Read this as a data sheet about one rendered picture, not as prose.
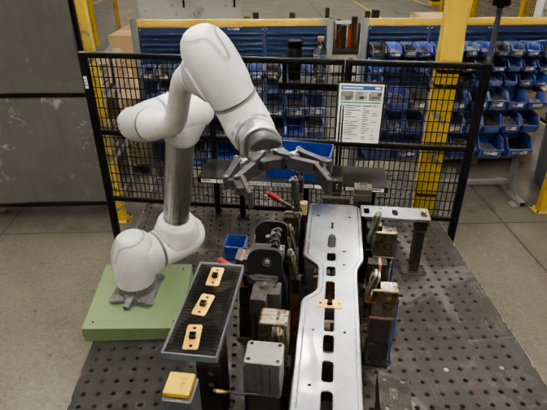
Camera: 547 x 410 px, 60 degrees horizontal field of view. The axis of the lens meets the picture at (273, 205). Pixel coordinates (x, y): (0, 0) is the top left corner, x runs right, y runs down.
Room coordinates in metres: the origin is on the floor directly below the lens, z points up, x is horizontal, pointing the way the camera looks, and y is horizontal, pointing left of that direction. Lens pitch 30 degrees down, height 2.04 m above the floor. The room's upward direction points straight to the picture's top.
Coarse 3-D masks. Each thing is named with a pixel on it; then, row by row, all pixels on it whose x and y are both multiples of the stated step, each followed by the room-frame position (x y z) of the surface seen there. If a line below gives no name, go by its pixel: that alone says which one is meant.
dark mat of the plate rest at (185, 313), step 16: (208, 272) 1.14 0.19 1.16; (224, 272) 1.14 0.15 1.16; (240, 272) 1.14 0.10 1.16; (192, 288) 1.06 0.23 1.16; (208, 288) 1.06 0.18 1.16; (224, 288) 1.06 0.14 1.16; (192, 304) 1.00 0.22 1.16; (224, 304) 1.00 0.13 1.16; (192, 320) 0.94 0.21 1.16; (208, 320) 0.94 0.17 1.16; (224, 320) 0.94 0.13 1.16; (176, 336) 0.88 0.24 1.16; (208, 336) 0.88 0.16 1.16; (176, 352) 0.82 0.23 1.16; (192, 352) 0.82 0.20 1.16; (208, 352) 0.82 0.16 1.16
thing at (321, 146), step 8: (288, 144) 2.18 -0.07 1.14; (296, 144) 2.18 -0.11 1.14; (304, 144) 2.17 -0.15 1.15; (312, 144) 2.16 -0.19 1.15; (320, 144) 2.15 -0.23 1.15; (328, 144) 2.14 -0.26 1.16; (312, 152) 2.16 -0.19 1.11; (320, 152) 2.15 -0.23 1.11; (328, 152) 2.14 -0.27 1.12; (272, 176) 2.04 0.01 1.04; (280, 176) 2.03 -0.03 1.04; (288, 176) 2.02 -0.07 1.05; (304, 176) 2.01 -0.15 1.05; (312, 176) 2.00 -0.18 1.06
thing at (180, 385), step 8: (176, 376) 0.75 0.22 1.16; (184, 376) 0.75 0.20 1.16; (192, 376) 0.75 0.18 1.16; (168, 384) 0.73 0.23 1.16; (176, 384) 0.73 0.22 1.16; (184, 384) 0.73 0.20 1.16; (192, 384) 0.73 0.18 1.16; (168, 392) 0.71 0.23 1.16; (176, 392) 0.71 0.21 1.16; (184, 392) 0.71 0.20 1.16
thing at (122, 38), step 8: (128, 24) 6.35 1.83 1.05; (120, 32) 5.83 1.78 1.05; (128, 32) 5.83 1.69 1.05; (112, 40) 5.61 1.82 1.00; (120, 40) 5.60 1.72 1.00; (128, 40) 5.60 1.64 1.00; (120, 48) 5.60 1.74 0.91; (128, 48) 5.60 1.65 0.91; (128, 64) 5.60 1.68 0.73; (136, 72) 5.60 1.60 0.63
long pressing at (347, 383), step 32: (320, 224) 1.67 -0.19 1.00; (352, 224) 1.67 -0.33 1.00; (320, 256) 1.44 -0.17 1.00; (352, 256) 1.44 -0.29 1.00; (320, 288) 1.25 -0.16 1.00; (352, 288) 1.26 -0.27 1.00; (320, 320) 1.11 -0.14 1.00; (352, 320) 1.11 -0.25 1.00; (320, 352) 0.97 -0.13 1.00; (352, 352) 0.97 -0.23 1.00; (320, 384) 0.86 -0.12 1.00; (352, 384) 0.86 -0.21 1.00
